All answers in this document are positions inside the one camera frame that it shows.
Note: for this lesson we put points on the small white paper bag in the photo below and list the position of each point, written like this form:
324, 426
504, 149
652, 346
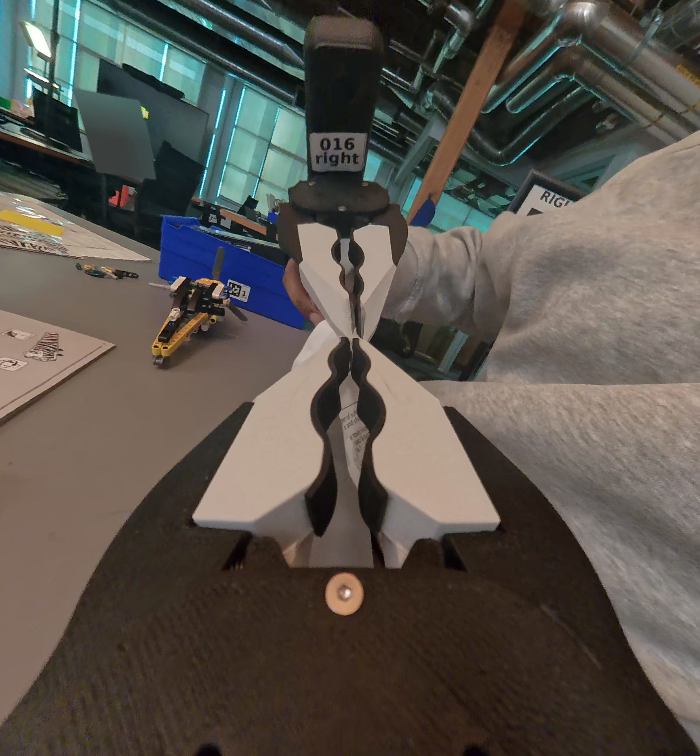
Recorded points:
355, 437

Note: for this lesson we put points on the silver ceiling pipes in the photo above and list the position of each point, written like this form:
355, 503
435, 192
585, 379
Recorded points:
592, 53

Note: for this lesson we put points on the person's right hand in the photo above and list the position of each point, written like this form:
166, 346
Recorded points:
299, 295

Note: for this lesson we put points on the large black monitor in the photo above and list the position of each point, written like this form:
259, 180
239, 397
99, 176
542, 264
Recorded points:
184, 124

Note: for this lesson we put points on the blue plastic bin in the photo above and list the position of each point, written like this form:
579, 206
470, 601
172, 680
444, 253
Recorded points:
196, 260

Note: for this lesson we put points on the open instruction booklet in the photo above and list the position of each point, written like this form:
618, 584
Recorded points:
31, 378

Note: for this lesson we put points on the person's right forearm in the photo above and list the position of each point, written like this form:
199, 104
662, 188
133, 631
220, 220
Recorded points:
562, 283

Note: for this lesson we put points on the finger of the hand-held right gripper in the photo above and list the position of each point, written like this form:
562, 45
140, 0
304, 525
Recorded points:
379, 266
320, 266

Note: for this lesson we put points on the wooden support post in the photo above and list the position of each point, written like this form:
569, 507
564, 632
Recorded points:
474, 106

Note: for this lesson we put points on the black framed sign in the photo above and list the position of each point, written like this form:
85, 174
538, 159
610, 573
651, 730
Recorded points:
553, 198

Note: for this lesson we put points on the person's grey hoodie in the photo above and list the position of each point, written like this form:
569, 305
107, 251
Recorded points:
621, 502

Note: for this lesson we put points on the yellow black toy brick helicopter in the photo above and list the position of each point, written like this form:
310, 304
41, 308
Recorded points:
176, 336

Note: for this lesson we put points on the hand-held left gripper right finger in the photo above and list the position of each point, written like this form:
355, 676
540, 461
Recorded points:
432, 460

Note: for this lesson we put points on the blue striped jacket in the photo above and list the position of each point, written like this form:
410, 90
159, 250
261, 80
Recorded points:
423, 212

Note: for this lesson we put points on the sticker sheet with yellow label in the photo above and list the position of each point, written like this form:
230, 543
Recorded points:
102, 245

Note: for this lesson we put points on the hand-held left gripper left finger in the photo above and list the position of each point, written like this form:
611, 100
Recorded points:
267, 460

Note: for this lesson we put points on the yellow paper card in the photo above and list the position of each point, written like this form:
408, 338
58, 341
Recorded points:
31, 223

